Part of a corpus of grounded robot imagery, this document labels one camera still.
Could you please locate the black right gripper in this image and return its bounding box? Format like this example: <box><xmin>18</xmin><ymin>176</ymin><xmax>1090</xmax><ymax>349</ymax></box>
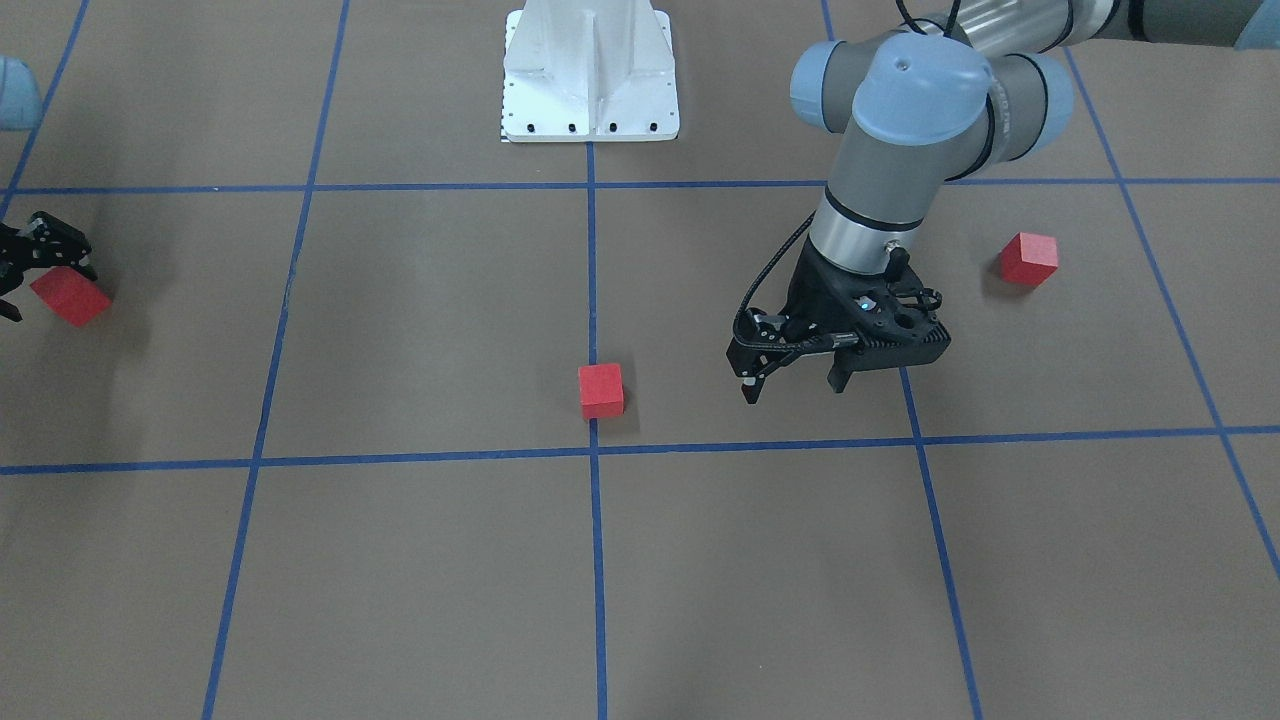
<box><xmin>0</xmin><ymin>211</ymin><xmax>99</xmax><ymax>323</ymax></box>

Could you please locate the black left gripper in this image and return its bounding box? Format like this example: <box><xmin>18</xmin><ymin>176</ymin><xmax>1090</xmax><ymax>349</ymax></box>
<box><xmin>726</xmin><ymin>243</ymin><xmax>952</xmax><ymax>405</ymax></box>

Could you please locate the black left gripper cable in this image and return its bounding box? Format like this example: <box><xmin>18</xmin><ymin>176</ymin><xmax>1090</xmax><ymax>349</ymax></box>
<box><xmin>732</xmin><ymin>0</ymin><xmax>961</xmax><ymax>341</ymax></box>

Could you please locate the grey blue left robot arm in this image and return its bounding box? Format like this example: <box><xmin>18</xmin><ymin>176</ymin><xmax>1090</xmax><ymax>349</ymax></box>
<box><xmin>726</xmin><ymin>1</ymin><xmax>1277</xmax><ymax>404</ymax></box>

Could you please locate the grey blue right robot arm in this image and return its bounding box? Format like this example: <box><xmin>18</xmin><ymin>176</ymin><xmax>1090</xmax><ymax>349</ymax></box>
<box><xmin>1</xmin><ymin>56</ymin><xmax>109</xmax><ymax>327</ymax></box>

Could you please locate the red block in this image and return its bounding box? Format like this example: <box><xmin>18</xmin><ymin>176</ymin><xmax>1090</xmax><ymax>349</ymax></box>
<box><xmin>29</xmin><ymin>266</ymin><xmax>113</xmax><ymax>328</ymax></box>
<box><xmin>577</xmin><ymin>363</ymin><xmax>626</xmax><ymax>421</ymax></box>
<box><xmin>998</xmin><ymin>232</ymin><xmax>1060</xmax><ymax>287</ymax></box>

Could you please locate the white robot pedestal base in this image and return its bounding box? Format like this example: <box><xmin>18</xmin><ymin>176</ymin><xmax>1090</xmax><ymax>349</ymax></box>
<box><xmin>500</xmin><ymin>1</ymin><xmax>681</xmax><ymax>143</ymax></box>

